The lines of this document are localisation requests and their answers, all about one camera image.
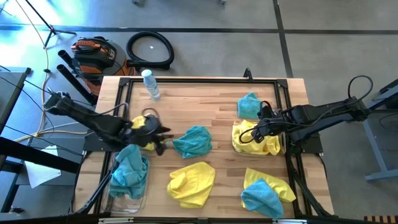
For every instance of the black tripod stand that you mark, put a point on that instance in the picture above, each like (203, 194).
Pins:
(46, 26)

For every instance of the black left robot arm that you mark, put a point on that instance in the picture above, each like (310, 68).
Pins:
(87, 116)

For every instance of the black bracket clamp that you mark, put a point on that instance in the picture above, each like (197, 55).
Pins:
(247, 74)

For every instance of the blue microfiber towel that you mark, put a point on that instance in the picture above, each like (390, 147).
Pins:
(262, 199)
(124, 186)
(130, 158)
(192, 141)
(248, 105)

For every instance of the black metal table frame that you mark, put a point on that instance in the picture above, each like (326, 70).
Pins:
(202, 80)

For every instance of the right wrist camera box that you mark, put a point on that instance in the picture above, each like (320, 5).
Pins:
(266, 112)

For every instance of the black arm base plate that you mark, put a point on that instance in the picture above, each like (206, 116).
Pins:
(93, 144)
(311, 146)

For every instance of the dark grey desk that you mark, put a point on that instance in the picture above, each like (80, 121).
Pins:
(9, 90)

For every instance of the yellow microfiber towel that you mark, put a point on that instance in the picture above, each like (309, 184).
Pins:
(191, 185)
(244, 137)
(138, 122)
(270, 147)
(273, 183)

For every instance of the black vacuum wand tube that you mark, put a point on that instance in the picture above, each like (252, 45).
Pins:
(66, 57)
(76, 84)

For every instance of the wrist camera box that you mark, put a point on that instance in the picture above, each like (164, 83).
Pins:
(266, 112)
(151, 119)

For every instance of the white air freshener spray bottle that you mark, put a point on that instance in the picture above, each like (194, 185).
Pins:
(151, 85)

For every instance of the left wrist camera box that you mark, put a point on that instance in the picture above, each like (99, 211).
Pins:
(151, 119)

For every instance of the orange black shop vacuum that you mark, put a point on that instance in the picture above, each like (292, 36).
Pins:
(96, 59)

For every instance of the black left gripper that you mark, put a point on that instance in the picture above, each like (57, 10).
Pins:
(149, 133)

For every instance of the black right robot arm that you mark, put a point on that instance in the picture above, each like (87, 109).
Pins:
(320, 115)

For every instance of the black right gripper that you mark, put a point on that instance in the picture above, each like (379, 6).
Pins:
(272, 124)

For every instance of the white paper sheet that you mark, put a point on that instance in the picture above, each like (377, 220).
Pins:
(40, 169)

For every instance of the clear plastic bin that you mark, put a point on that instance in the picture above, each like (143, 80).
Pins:
(124, 207)
(283, 146)

